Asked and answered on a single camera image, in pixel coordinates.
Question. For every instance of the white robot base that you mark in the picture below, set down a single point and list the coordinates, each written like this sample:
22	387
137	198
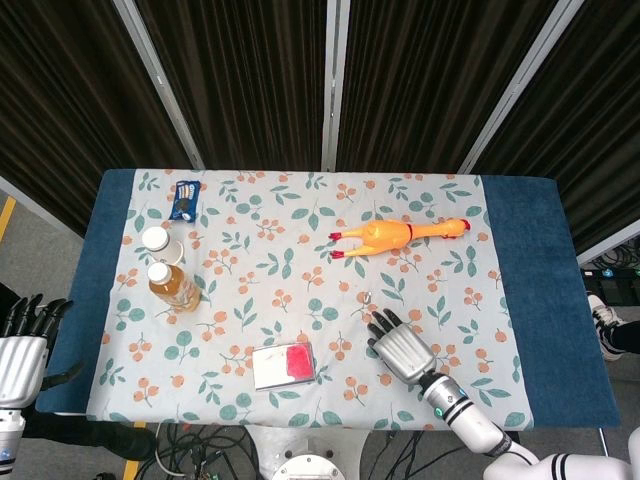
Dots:
310	465

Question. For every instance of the yellow rubber chicken toy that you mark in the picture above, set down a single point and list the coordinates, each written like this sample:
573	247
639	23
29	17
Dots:
385	237

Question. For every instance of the blue cookie packet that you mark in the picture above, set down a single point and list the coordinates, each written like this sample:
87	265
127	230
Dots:
185	201

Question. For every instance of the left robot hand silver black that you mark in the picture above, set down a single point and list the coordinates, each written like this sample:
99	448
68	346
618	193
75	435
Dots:
20	365

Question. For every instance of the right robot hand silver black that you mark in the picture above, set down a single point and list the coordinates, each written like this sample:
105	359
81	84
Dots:
402	350

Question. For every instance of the floral leaf print tablecloth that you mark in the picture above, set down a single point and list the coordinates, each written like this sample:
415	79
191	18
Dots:
300	310

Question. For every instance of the right robot arm silver white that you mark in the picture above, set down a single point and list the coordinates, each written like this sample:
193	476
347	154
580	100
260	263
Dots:
475	425

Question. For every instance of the white paper cup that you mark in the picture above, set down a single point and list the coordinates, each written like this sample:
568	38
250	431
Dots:
162	245

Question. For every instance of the black trouser leg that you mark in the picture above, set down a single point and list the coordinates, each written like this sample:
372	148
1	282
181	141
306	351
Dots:
627	336

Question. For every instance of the dark pleated screen panel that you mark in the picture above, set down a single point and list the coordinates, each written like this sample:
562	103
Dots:
600	125
60	110
240	80
430	80

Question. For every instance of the red pad in clear case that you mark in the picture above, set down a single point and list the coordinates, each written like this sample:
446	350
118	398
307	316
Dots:
280	367

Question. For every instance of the blue table cover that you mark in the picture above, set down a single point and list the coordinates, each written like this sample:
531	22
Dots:
550	300

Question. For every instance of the white and black sneaker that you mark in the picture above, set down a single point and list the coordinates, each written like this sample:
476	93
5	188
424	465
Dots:
602	325

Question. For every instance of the left robot arm silver white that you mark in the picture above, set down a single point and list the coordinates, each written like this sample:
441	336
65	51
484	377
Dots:
10	440

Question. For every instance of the white metal screen post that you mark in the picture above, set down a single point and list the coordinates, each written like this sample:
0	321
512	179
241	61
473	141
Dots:
515	85
334	85
160	85

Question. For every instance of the tea bottle with white cap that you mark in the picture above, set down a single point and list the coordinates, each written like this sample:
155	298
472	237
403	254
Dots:
175	290

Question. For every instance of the silver metal bolt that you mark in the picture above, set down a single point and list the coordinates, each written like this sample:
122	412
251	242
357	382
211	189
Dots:
368	298

